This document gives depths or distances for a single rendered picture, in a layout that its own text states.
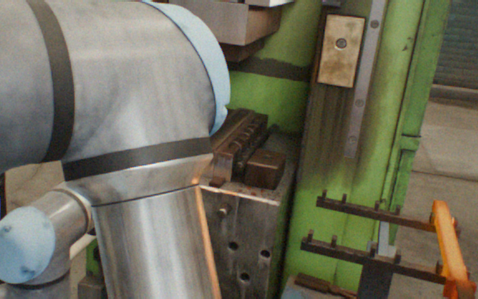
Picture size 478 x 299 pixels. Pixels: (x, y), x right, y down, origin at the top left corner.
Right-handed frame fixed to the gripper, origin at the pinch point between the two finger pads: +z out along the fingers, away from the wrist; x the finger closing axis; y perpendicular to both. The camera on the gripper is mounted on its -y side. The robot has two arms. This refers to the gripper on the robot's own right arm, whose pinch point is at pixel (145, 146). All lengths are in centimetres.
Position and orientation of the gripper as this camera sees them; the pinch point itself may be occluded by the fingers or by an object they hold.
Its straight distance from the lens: 90.5
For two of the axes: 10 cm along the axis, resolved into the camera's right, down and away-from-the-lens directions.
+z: 2.7, -2.9, 9.2
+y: -0.8, 9.4, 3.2
